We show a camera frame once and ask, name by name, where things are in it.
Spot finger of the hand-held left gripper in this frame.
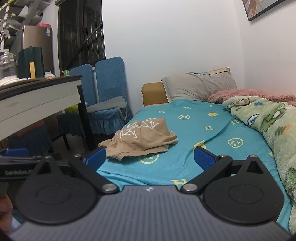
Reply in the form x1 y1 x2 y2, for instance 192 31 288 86
0 148 29 157

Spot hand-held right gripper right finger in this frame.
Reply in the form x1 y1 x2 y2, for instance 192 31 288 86
180 146 265 194

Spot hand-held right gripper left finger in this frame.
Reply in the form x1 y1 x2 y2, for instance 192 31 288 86
35 146 121 195

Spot tan printed t-shirt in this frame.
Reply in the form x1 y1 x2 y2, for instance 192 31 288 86
99 118 178 161

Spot person's left hand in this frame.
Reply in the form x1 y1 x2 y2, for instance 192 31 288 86
0 193 14 235

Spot dark blue covered stool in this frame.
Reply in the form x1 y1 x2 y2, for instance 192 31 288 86
8 127 55 156

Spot teal smiley print bedsheet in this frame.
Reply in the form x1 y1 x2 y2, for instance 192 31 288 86
96 98 292 233

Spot grey seat cushion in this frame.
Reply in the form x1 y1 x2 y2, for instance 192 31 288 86
86 96 128 114

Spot white table with black legs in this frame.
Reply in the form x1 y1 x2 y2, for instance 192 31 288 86
0 75 96 151

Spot white dishes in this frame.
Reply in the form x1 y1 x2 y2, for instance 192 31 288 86
0 77 28 88

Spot grey pillow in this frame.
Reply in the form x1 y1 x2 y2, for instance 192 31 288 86
161 72 237 103

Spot green cartoon print blanket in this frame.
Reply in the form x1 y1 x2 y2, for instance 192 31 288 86
221 95 296 234

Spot pink fluffy blanket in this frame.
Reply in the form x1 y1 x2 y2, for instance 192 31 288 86
207 88 296 107

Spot tall blue covered chair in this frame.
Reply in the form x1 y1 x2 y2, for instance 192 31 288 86
87 56 134 135

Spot brown bed headboard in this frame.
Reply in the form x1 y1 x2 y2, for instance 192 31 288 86
142 82 170 107

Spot clear glass jar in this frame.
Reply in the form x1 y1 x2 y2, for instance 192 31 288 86
0 52 18 79

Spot tan pillow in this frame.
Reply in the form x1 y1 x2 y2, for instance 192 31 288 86
201 67 231 75

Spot silver refrigerator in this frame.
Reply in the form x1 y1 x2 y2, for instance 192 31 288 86
10 25 54 75

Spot dark window with grille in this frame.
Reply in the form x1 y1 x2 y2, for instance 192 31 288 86
57 0 106 76

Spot grey staircase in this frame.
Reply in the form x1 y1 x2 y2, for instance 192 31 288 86
0 0 44 50

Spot framed wall picture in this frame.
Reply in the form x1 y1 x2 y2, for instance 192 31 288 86
242 0 287 22

